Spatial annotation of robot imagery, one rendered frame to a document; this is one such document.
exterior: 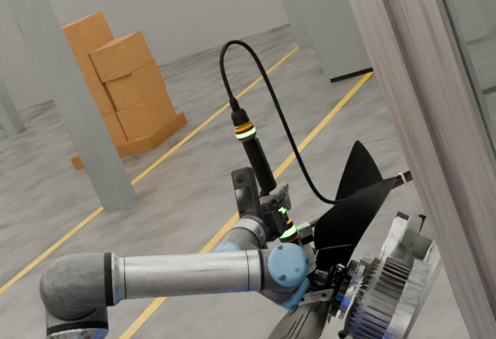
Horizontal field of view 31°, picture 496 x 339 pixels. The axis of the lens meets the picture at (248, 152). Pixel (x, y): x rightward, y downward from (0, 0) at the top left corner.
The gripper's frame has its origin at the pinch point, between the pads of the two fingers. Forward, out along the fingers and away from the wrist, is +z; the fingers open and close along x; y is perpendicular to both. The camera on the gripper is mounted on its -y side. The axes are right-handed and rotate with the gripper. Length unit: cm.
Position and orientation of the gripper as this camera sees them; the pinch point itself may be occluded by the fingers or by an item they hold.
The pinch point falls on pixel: (273, 185)
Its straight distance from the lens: 202.9
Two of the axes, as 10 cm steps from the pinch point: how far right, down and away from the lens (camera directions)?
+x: 8.7, -2.5, -4.2
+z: 3.2, -3.8, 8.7
